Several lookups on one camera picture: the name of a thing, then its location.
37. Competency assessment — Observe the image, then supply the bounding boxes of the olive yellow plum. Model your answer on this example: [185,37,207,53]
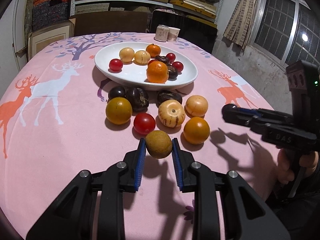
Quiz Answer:
[105,97,133,125]

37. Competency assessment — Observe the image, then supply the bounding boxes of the small mandarin orange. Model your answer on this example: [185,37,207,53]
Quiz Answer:
[145,43,161,58]

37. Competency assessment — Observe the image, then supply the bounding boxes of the yellow round pear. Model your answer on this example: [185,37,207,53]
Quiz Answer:
[119,47,135,63]

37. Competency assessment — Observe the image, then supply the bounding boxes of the dark brown chair back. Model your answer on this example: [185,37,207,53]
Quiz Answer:
[73,11,151,36]

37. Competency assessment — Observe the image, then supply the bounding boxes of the striped pepino melon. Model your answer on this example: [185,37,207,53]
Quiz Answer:
[158,99,186,128]

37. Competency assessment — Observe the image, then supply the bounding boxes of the large orange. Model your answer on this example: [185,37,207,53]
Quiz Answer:
[146,61,169,83]

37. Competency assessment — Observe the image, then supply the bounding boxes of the dark purple plum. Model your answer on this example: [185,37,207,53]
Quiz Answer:
[108,86,126,100]
[221,103,240,115]

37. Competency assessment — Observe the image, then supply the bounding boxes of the person's right hand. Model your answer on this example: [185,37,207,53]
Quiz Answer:
[277,148,319,184]

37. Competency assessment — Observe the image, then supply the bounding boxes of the right window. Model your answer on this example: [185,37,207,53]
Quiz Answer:
[250,0,319,69]

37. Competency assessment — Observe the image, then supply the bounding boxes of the beige hanging curtain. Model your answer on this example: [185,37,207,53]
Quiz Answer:
[223,0,257,50]

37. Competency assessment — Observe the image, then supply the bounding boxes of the pale yellow round fruit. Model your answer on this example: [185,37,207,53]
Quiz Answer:
[134,50,151,65]

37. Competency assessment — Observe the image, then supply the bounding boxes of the pale orange round fruit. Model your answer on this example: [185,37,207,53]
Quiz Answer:
[185,95,208,117]

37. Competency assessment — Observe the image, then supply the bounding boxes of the black chair back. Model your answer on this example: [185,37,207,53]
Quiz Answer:
[150,10,217,53]

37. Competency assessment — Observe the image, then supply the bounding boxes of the white oval plate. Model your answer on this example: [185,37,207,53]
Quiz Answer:
[94,42,198,91]

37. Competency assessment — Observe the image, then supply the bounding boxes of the small brown longan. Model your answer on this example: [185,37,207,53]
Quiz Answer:
[145,131,172,159]

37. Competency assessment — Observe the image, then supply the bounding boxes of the framed cardboard panel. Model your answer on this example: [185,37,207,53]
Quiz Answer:
[27,18,76,61]

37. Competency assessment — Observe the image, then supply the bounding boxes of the pink deer tablecloth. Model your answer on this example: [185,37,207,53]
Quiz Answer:
[1,33,277,239]

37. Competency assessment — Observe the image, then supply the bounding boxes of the orange yellow plum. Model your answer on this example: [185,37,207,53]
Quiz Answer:
[183,117,210,145]

